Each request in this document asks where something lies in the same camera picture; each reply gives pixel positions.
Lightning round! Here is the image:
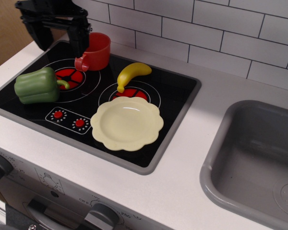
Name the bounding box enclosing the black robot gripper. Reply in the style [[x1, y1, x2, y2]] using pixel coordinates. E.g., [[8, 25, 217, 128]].
[[15, 0, 90, 58]]

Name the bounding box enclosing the red plastic cup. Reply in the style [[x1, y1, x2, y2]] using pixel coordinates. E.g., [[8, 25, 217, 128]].
[[74, 33, 111, 72]]

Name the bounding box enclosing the cream scalloped plate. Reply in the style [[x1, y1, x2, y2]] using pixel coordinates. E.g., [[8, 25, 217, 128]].
[[90, 97, 164, 151]]

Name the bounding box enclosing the wooden side panel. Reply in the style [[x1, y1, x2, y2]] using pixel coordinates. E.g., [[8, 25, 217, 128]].
[[0, 0, 69, 72]]

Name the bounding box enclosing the green toy bell pepper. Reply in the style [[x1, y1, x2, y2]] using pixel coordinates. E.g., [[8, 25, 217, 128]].
[[14, 67, 70, 104]]

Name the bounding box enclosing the black toy stovetop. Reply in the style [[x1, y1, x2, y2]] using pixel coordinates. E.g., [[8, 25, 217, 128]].
[[0, 41, 201, 175]]

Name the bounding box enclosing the yellow toy banana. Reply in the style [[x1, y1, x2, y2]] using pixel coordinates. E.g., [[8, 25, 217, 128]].
[[117, 62, 152, 93]]

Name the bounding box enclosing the grey right oven knob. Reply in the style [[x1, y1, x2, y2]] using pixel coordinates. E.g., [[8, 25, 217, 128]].
[[84, 204, 119, 230]]

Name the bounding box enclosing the grey toy sink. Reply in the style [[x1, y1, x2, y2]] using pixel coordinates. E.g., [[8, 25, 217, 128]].
[[200, 101, 288, 230]]

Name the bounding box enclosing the grey oven door handle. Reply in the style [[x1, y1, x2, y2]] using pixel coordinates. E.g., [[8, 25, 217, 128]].
[[26, 200, 86, 230]]

